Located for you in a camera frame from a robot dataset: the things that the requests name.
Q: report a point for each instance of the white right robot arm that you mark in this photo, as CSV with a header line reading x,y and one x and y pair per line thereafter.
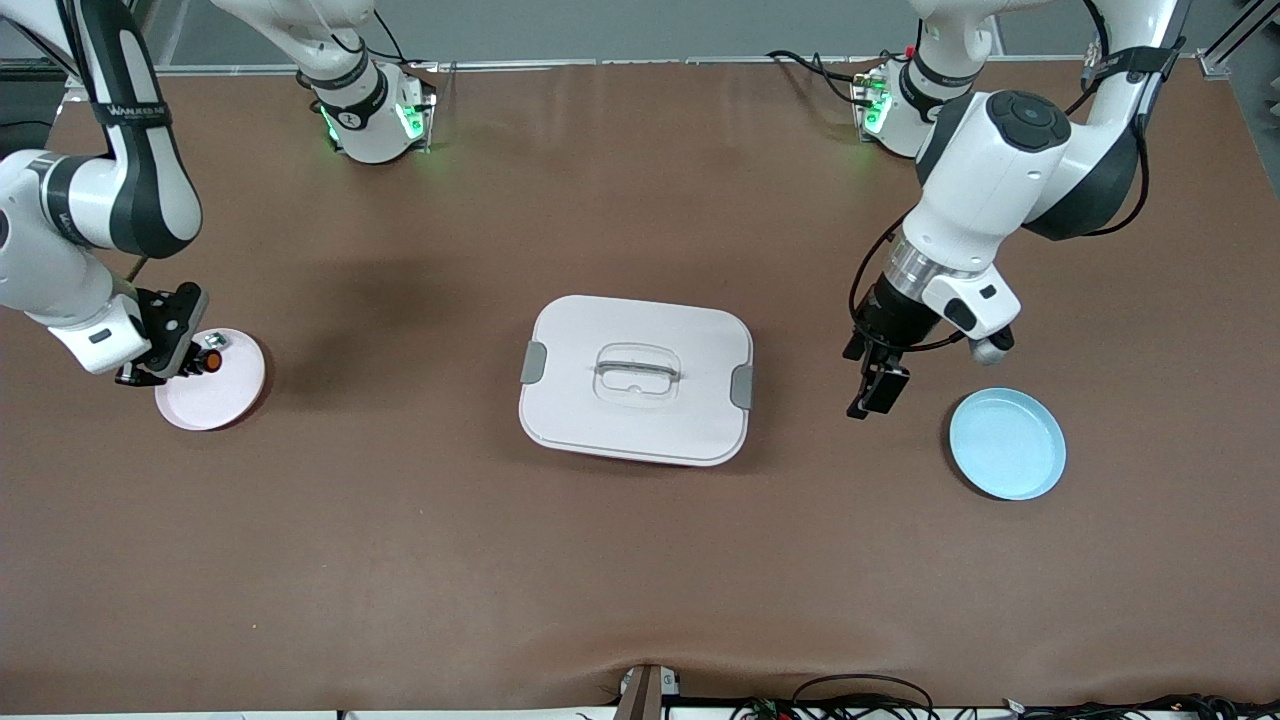
x,y
130,180

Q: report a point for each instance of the white storage box lid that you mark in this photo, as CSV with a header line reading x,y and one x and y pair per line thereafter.
x,y
640,420

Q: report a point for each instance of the light blue round plate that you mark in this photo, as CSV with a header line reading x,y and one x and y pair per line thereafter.
x,y
1008,445

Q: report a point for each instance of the pink round plate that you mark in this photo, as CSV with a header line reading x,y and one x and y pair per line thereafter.
x,y
220,400

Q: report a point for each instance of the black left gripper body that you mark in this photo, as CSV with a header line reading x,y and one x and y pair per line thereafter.
x,y
893,314

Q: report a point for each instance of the aluminium frame profile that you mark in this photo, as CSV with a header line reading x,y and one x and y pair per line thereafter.
x,y
1235,40
40,65

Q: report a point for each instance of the orange push button switch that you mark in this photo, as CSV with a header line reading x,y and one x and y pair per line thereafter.
x,y
210,362

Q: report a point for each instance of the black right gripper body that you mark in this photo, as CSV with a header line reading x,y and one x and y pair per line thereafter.
x,y
153,312

